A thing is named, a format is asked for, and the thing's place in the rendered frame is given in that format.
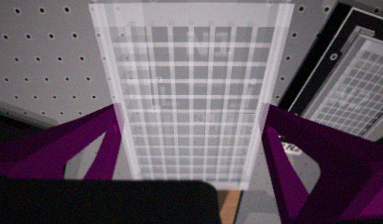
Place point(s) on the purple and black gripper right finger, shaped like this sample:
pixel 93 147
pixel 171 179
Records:
pixel 350 186

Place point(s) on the black plate washer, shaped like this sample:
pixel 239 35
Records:
pixel 11 129

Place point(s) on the grey flat base plate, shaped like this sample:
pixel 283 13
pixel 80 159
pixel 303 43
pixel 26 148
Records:
pixel 51 72

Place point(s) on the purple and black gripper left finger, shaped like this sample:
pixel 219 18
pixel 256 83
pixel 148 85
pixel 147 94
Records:
pixel 44 154

